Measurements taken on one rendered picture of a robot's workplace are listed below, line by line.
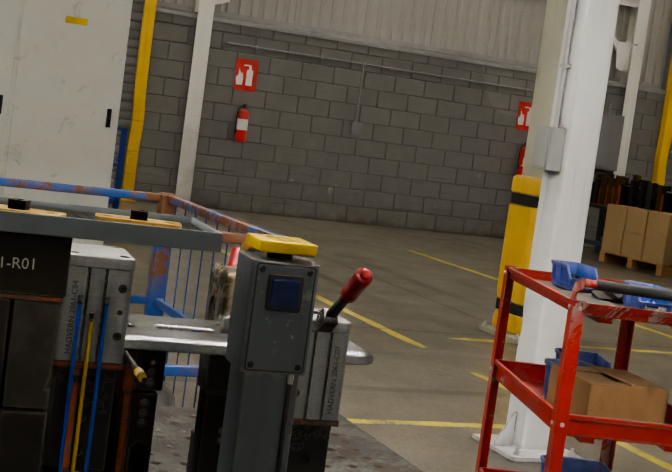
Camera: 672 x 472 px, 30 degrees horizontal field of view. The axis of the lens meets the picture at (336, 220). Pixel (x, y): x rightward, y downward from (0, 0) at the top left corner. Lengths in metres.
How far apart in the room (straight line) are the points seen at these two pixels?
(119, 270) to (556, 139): 4.05
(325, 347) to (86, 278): 0.28
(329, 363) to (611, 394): 2.15
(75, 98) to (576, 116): 5.05
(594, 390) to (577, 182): 1.98
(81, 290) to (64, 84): 8.18
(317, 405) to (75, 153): 8.18
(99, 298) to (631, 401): 2.39
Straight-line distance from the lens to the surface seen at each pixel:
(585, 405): 3.51
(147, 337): 1.50
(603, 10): 5.38
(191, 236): 1.17
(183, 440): 2.24
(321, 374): 1.44
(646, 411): 3.59
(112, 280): 1.36
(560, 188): 5.31
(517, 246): 8.57
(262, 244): 1.23
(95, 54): 9.56
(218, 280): 1.79
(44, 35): 9.49
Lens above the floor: 1.28
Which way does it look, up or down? 4 degrees down
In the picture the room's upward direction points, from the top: 8 degrees clockwise
